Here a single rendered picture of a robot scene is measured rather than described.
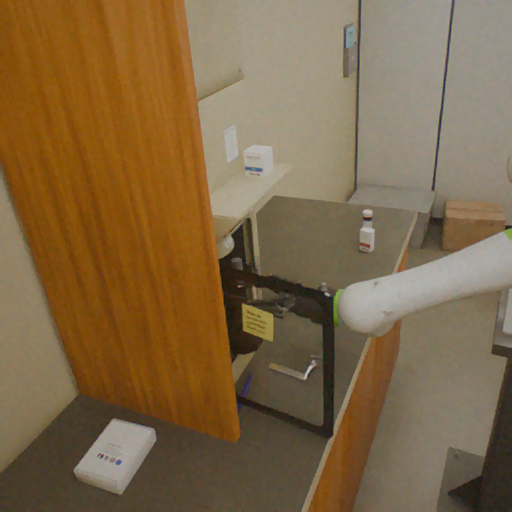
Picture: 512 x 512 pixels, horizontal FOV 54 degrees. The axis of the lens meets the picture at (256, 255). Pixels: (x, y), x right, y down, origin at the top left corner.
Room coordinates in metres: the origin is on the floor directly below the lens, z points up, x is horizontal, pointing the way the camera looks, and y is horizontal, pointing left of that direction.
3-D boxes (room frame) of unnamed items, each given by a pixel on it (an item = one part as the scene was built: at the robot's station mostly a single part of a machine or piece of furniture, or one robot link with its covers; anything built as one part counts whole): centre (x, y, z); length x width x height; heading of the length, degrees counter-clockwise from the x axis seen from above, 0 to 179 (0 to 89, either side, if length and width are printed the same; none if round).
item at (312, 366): (0.80, -0.06, 1.20); 0.10 x 0.05 x 0.03; 56
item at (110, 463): (0.82, 0.37, 0.96); 0.16 x 0.12 x 0.04; 157
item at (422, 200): (3.55, -1.08, 0.17); 0.60 x 0.42 x 0.33; 62
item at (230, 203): (1.07, 0.01, 1.46); 0.32 x 0.11 x 0.10; 154
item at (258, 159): (1.14, -0.02, 1.54); 0.05 x 0.05 x 0.06; 59
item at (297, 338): (0.86, -0.01, 1.19); 0.30 x 0.01 x 0.40; 56
